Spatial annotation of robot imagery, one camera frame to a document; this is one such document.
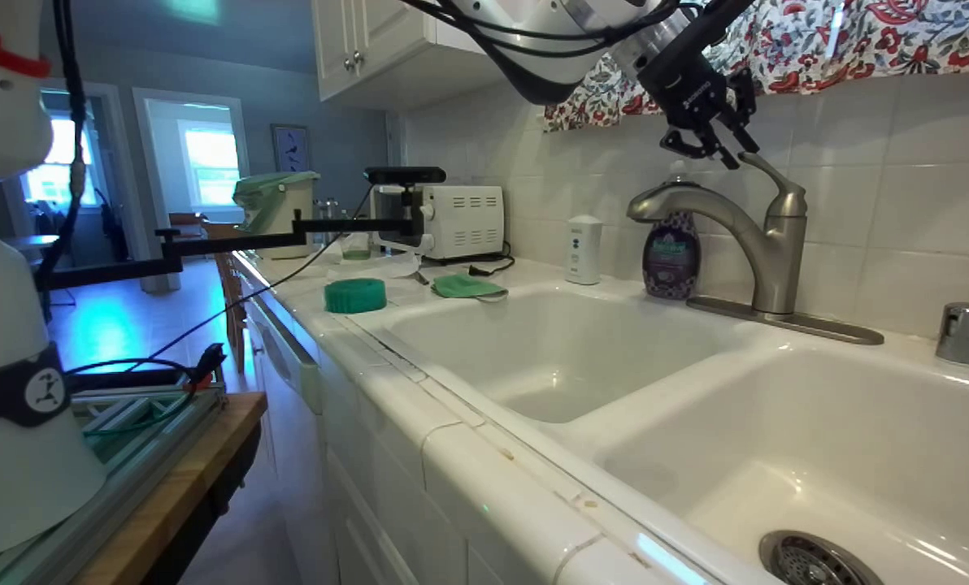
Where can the wooden table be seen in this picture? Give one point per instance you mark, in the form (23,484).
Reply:
(179,498)

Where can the white upper cabinets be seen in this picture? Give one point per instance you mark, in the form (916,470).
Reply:
(387,51)

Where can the green sponge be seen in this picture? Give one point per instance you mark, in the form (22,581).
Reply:
(355,296)

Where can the white door with window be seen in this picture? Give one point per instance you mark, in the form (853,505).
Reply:
(195,159)

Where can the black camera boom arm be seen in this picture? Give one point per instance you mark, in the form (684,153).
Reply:
(236,243)

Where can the framed wall picture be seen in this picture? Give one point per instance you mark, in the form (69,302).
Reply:
(292,147)

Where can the white framed window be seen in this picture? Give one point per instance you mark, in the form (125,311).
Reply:
(58,165)

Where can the white base cabinet doors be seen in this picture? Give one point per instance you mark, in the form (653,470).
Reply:
(334,476)

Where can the purple floral spray can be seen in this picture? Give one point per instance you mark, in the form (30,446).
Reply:
(670,263)

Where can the metal sink sprayer cap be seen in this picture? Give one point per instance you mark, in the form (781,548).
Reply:
(963,332)

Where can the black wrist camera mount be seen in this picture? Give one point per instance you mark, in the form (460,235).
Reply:
(713,29)

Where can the white pump soap dispenser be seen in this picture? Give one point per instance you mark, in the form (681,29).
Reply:
(583,249)

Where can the floral curtain valance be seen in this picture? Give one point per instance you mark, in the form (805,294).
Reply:
(885,36)

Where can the green cloth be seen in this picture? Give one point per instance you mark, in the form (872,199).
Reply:
(469,289)

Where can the white toaster oven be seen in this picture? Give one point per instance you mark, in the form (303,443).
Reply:
(452,223)

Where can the brushed nickel faucet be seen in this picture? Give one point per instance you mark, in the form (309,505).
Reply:
(773,263)

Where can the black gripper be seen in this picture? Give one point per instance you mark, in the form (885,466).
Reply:
(692,86)

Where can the metal drain strainer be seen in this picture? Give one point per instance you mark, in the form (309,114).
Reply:
(814,560)

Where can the white double basin sink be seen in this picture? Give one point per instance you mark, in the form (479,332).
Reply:
(569,345)

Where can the green tray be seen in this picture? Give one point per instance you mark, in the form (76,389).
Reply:
(138,417)

